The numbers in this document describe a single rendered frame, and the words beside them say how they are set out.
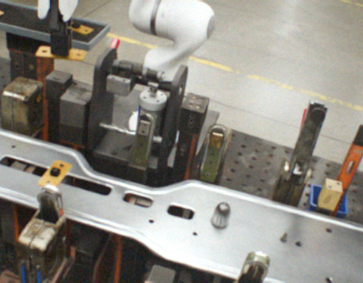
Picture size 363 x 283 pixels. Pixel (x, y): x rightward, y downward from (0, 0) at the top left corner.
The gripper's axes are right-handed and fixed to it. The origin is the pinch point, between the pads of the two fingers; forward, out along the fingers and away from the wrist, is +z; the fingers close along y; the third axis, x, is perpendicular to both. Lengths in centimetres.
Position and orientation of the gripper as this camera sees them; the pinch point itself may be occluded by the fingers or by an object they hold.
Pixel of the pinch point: (61, 40)
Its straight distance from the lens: 86.1
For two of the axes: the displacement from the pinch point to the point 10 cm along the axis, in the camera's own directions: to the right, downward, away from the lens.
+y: 0.0, 5.7, -8.2
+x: 9.9, 1.0, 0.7
